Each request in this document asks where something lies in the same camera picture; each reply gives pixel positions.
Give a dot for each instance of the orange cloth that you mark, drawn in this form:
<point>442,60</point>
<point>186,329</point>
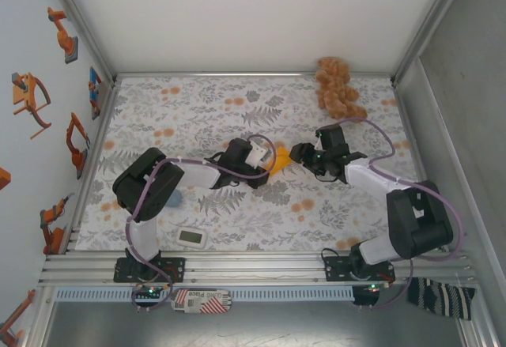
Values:
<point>281,159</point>

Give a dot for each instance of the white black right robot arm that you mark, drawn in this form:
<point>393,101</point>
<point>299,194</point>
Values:
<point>367,177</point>

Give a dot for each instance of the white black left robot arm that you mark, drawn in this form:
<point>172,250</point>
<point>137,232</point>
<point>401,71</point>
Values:
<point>197,173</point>

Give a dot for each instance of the brown plush toy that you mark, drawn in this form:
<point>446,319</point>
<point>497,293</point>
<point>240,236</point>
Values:
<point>336,86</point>

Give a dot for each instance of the floral print tablecloth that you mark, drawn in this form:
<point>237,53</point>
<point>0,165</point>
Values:
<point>237,224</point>

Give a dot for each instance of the blue grey oval pad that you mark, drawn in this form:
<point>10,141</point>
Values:
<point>176,201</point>

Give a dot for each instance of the white digital timer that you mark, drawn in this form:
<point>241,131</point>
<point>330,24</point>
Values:
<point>190,237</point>

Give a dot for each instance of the red white striped label tag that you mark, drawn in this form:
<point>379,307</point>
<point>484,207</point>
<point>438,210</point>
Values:
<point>201,301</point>

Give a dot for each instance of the small black circuit board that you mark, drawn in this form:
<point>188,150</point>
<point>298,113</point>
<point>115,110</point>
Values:
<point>152,291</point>
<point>371,289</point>

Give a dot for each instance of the blue and orange sticker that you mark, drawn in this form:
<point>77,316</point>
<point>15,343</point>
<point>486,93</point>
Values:
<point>95,86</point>

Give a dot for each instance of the black white striped sock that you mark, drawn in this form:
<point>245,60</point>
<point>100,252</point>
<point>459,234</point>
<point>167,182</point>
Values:
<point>439,297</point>

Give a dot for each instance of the orange claw gripper sticker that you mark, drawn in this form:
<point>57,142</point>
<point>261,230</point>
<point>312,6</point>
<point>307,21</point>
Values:
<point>21,94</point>

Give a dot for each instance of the aluminium side rail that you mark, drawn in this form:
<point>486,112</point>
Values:
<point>91,173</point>
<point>406,118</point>

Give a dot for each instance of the aluminium cross rail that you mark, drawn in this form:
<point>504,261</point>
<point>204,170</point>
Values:
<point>217,74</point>

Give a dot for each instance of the aluminium rail base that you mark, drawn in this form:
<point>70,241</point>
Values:
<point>257,268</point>

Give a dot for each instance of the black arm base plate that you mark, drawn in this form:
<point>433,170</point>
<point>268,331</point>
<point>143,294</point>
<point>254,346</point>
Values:
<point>334,270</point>
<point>176,270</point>

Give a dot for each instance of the aluminium frame post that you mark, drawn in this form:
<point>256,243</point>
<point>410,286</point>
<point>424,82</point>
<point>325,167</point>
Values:
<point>84,27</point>
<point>429,27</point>

